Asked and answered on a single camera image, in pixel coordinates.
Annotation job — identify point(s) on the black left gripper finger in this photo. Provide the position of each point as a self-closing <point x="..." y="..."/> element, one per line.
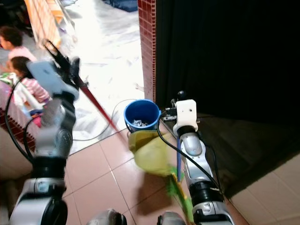
<point x="54" y="49"/>
<point x="75" y="65"/>

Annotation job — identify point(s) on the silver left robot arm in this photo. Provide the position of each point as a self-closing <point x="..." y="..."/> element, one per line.
<point x="54" y="136"/>

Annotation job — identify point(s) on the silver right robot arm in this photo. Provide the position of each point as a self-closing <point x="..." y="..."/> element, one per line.
<point x="197" y="164"/>

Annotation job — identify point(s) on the blue plastic bucket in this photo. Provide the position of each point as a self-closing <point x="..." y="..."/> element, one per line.
<point x="142" y="111"/>

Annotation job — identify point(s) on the white crumpled trash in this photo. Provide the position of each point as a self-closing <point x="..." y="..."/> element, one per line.
<point x="141" y="123"/>

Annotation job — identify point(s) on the orange woven furniture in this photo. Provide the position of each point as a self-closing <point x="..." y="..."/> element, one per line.
<point x="42" y="21"/>

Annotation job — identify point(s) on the child in striped shirt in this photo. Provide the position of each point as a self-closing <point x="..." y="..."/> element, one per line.
<point x="30" y="79"/>

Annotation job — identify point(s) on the child in pink shirt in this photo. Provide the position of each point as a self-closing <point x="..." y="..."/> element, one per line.
<point x="15" y="44"/>

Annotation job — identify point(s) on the dark blue mat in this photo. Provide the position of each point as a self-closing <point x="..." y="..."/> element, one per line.
<point x="122" y="3"/>

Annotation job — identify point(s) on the grey robot right leg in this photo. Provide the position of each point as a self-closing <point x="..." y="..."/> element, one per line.
<point x="171" y="219"/>

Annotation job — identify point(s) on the grey robot leg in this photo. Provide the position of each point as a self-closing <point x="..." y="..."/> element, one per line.
<point x="107" y="218"/>
<point x="171" y="219"/>

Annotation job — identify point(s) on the grey robot left leg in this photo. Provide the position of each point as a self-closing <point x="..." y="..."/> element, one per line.
<point x="107" y="218"/>

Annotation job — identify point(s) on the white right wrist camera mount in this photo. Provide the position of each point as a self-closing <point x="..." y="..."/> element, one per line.
<point x="186" y="115"/>

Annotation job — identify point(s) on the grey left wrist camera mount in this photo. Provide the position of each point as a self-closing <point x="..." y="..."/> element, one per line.
<point x="47" y="75"/>

